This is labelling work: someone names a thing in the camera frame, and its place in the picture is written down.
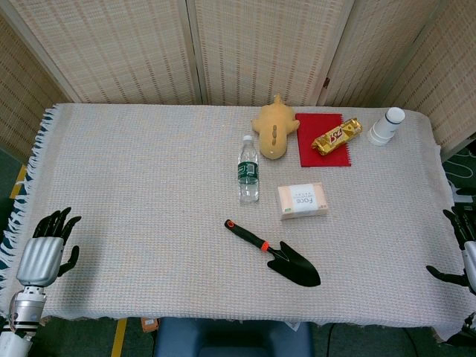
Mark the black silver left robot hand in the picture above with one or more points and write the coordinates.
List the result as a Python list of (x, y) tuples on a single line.
[(39, 260)]

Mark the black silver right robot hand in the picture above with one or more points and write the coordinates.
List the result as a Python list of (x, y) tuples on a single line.
[(469, 256)]

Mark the tissue pack box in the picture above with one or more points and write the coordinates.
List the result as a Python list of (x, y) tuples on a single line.
[(303, 201)]

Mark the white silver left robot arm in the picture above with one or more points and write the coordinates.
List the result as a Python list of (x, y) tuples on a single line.
[(24, 308)]

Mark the beige woven tablecloth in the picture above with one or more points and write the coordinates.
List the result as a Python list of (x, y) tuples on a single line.
[(148, 204)]

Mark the orange box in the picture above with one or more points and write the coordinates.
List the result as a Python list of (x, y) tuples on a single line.
[(150, 324)]

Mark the black garden trowel orange collar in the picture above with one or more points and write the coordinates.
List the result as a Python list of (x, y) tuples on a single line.
[(297, 266)]

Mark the gold snack package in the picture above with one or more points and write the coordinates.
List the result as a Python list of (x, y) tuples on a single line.
[(336, 137)]

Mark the red notebook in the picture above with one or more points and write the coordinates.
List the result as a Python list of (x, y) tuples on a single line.
[(316, 128)]

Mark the blue chair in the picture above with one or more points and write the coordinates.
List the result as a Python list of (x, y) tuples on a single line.
[(230, 338)]

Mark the brass screen hinge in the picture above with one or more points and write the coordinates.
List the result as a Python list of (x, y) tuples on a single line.
[(326, 82)]

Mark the clear water bottle green label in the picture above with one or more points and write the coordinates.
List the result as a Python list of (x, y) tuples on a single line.
[(248, 175)]

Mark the woven folding screen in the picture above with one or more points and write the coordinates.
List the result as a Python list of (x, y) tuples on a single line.
[(130, 48)]

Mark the yellow plush toy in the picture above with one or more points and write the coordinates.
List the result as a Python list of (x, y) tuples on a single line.
[(273, 130)]

